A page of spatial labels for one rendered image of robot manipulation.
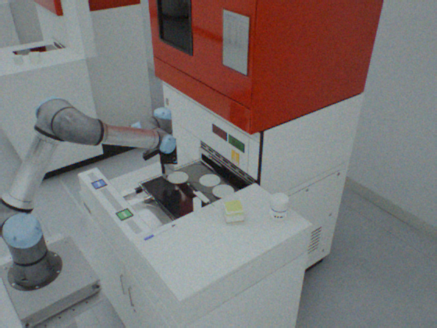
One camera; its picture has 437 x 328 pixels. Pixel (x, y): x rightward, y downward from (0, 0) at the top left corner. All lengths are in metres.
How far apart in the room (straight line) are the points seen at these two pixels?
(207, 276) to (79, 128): 0.66
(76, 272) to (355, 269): 1.86
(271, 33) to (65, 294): 1.19
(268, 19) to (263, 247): 0.82
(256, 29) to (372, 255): 1.96
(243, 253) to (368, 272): 1.52
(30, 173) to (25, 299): 0.44
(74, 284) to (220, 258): 0.54
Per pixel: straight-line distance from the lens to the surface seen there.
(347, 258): 2.96
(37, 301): 1.61
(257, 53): 1.56
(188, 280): 1.43
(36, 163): 1.57
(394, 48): 3.02
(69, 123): 1.44
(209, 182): 1.96
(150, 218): 1.81
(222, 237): 1.57
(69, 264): 1.68
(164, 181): 1.98
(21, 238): 1.52
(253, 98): 1.61
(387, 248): 3.12
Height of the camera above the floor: 2.05
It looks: 34 degrees down
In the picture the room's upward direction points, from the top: straight up
